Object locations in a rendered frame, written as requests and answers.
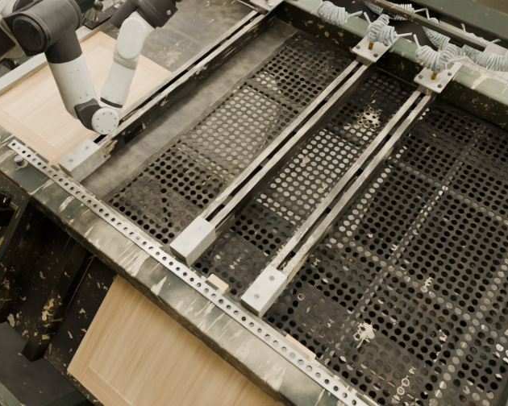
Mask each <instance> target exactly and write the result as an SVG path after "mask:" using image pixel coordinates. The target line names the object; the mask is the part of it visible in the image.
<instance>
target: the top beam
mask: <svg viewBox="0 0 508 406"><path fill-rule="evenodd" d="M320 4H321V2H320V0H298V1H297V2H295V1H292V0H284V1H283V2H281V3H280V4H279V5H277V6H276V8H277V13H276V19H280V20H281V21H283V22H285V23H288V24H289V25H291V26H293V27H296V28H297V29H299V30H301V31H304V32H306V33H308V34H310V35H312V36H314V37H316V38H318V39H320V40H322V41H324V42H326V43H328V44H330V45H332V46H335V47H337V48H339V49H341V50H343V51H345V52H347V53H349V54H351V55H353V56H355V57H357V54H356V53H354V52H352V49H353V48H354V47H355V46H356V45H357V44H358V43H359V42H360V41H361V40H362V39H363V38H364V37H365V36H366V35H367V30H368V26H369V22H367V21H365V20H363V19H361V18H358V17H356V16H355V15H353V16H351V17H349V18H348V19H347V22H346V23H345V24H343V26H340V25H339V26H336V25H332V23H328V22H325V20H323V19H322V18H320V17H319V15H318V14H317V9H318V8H319V5H320ZM417 49H418V48H417V45H416V43H414V42H412V41H409V40H408V39H405V38H403V37H399V38H398V39H397V40H396V41H395V42H394V43H393V45H391V46H390V48H389V49H388V50H387V51H386V52H385V53H384V54H383V55H382V56H381V57H380V58H379V59H378V60H377V65H376V67H378V68H380V69H382V70H384V71H386V72H388V73H390V74H393V75H394V76H396V77H399V78H401V79H403V80H404V81H407V82H409V83H411V84H412V85H415V86H417V87H419V84H418V83H416V82H414V79H415V78H416V77H417V75H419V74H420V72H421V71H422V70H423V69H424V68H423V66H422V65H419V63H417V62H416V60H414V54H415V51H416V50H417ZM436 96H437V97H440V98H442V99H444V100H445V101H447V102H451V103H452V104H454V105H456V106H459V107H460V108H462V109H464V110H467V111H468V112H470V113H472V114H475V115H476V116H479V117H481V118H483V119H485V120H487V121H489V122H491V123H493V124H495V125H497V126H499V127H501V128H503V129H505V130H508V85H506V84H504V83H502V82H500V81H497V80H495V79H493V78H492V77H488V76H486V75H485V74H483V73H480V72H478V71H476V70H474V69H471V68H469V67H467V66H465V65H462V66H461V67H460V68H459V70H458V71H457V72H456V74H455V75H454V76H453V77H452V79H451V80H450V81H449V82H448V83H447V84H446V86H445V87H444V88H443V90H442V91H441V92H440V93H437V95H436Z"/></svg>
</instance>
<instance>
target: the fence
mask: <svg viewBox="0 0 508 406"><path fill-rule="evenodd" d="M114 26H115V25H113V24H112V23H111V21H110V20H108V21H106V22H104V23H103V24H102V25H100V26H99V27H97V28H95V29H93V30H90V29H89V28H88V27H85V26H83V27H81V28H79V29H78V30H76V33H77V38H78V40H79V43H80V44H81V43H83V42H84V41H86V40H87V39H89V38H90V37H92V36H93V35H95V34H97V33H98V32H100V31H101V32H103V33H105V32H106V31H108V30H110V29H111V28H112V27H114ZM47 65H48V62H47V60H46V57H45V55H44V53H41V54H39V55H37V56H35V57H33V58H31V59H30V60H29V61H27V62H25V63H24V64H22V65H20V66H18V67H17V68H16V69H14V70H13V71H11V72H9V73H7V74H6V75H5V76H3V77H1V78H0V96H1V95H3V94H4V93H5V92H7V91H8V90H10V89H12V88H13V87H15V86H16V85H18V84H19V83H21V82H22V81H24V80H26V79H27V78H28V77H30V76H32V75H33V74H35V73H37V72H38V71H39V70H41V69H42V68H44V67H46V66H47Z"/></svg>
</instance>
